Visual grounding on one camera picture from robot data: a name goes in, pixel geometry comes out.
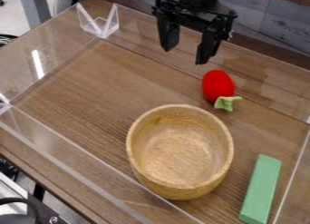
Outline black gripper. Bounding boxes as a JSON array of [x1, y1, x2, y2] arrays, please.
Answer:
[[152, 0, 238, 65]]

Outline red felt strawberry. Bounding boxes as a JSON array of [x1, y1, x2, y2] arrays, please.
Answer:
[[200, 69, 242, 112]]

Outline wooden bowl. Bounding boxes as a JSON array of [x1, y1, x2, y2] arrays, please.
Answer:
[[126, 104, 234, 200]]

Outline green rectangular block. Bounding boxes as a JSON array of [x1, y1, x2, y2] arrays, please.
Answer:
[[239, 154, 282, 224]]

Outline clear acrylic corner bracket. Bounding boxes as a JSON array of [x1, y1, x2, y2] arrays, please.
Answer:
[[76, 3, 120, 39]]

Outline clear acrylic enclosure walls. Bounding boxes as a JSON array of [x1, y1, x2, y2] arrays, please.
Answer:
[[0, 6, 310, 224]]

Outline black metal bracket with cable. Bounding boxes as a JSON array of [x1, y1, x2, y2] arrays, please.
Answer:
[[0, 197, 71, 224]]

